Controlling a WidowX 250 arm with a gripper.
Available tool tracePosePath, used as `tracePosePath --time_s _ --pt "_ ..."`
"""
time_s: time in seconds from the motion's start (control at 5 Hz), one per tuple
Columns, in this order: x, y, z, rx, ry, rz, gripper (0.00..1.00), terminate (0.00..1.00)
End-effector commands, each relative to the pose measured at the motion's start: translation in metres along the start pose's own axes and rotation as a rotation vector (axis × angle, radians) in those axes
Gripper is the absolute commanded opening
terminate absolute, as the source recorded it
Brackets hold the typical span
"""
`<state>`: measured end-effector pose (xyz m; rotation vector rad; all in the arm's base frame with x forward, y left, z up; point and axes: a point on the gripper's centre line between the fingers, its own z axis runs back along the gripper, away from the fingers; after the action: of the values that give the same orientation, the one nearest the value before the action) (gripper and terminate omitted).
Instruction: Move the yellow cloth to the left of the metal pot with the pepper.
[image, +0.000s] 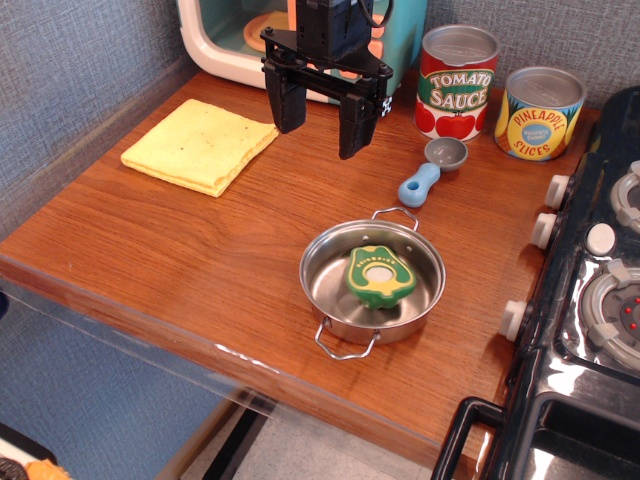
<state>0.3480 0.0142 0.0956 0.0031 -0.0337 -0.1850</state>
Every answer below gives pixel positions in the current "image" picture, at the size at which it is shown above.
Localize white stove knob upper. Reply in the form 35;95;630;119
545;175;571;210

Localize grey blue measuring spoon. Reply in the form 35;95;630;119
398;137;468;208

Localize white stove knob lower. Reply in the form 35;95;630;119
499;300;528;342

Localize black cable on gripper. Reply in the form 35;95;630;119
355;0;396;29

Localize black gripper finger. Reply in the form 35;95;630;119
263;60;307;134
339;80;378;159

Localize metal pot with handles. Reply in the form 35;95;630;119
299;207;446;361

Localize black toy stove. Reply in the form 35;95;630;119
433;87;639;479

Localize white stove knob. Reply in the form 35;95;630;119
545;175;571;210
499;300;528;342
530;213;557;250

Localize white stove knob middle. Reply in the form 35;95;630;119
530;213;557;250

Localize pineapple slices can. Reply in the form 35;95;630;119
494;66;587;162

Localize green toy pepper half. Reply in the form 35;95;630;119
345;245;417;310

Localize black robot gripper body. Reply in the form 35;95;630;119
260;1;394;108

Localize white round stove button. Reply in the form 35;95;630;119
585;223;616;256

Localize tomato sauce can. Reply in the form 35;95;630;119
414;24;500;142

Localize yellow folded cloth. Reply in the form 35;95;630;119
121;99;279;198

